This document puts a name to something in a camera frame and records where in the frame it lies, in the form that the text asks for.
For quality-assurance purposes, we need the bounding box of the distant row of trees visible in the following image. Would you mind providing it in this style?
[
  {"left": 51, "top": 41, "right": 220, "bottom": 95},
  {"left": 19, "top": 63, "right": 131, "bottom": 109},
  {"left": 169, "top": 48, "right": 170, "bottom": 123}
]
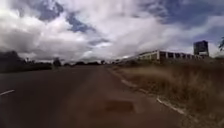
[{"left": 63, "top": 59, "right": 108, "bottom": 67}]

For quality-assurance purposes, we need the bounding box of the dark asphalt road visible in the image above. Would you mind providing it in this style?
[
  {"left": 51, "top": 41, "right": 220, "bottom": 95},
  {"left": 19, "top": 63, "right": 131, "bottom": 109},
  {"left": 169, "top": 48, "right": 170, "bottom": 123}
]
[{"left": 0, "top": 64, "right": 198, "bottom": 128}]

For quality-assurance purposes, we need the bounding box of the white painted edge line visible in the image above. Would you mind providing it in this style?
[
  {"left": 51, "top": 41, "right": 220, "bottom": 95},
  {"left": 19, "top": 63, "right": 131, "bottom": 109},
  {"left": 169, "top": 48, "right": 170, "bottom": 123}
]
[{"left": 120, "top": 78, "right": 188, "bottom": 116}]

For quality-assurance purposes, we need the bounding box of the dry grass verge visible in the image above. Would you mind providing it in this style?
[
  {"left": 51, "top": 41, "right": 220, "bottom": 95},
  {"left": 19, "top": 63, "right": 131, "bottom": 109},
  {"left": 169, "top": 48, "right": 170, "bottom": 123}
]
[{"left": 105, "top": 57, "right": 224, "bottom": 128}]

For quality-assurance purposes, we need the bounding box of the dark tall building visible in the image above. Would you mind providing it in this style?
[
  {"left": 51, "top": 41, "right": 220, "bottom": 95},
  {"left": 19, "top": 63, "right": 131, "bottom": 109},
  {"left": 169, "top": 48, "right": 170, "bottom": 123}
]
[{"left": 193, "top": 40, "right": 210, "bottom": 56}]

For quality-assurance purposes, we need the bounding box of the dark row of trees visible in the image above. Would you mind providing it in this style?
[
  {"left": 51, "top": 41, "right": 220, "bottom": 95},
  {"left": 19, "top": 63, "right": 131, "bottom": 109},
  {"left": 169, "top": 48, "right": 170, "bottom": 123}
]
[{"left": 0, "top": 50, "right": 63, "bottom": 74}]

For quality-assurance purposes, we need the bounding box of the white painted centre line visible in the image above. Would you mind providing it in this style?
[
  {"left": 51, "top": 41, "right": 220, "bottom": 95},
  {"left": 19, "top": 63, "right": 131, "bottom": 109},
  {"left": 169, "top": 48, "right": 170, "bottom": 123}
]
[{"left": 0, "top": 89, "right": 16, "bottom": 97}]

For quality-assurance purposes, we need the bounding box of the long fence wall with posts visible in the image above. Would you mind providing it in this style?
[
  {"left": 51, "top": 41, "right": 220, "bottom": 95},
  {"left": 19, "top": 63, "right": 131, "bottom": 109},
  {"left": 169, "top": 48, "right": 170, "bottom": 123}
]
[{"left": 114, "top": 49, "right": 209, "bottom": 64}]

